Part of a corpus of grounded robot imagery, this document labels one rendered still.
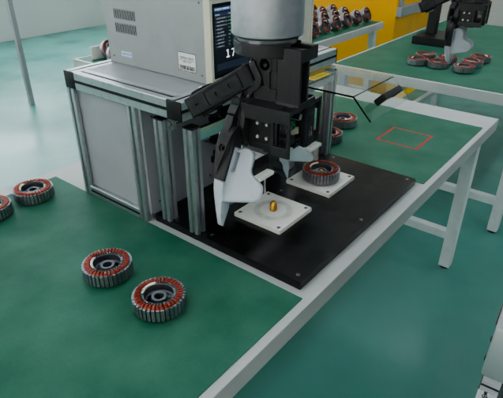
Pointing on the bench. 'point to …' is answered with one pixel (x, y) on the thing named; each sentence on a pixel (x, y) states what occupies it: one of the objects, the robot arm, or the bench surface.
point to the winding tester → (171, 35)
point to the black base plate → (290, 274)
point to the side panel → (110, 152)
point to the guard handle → (388, 95)
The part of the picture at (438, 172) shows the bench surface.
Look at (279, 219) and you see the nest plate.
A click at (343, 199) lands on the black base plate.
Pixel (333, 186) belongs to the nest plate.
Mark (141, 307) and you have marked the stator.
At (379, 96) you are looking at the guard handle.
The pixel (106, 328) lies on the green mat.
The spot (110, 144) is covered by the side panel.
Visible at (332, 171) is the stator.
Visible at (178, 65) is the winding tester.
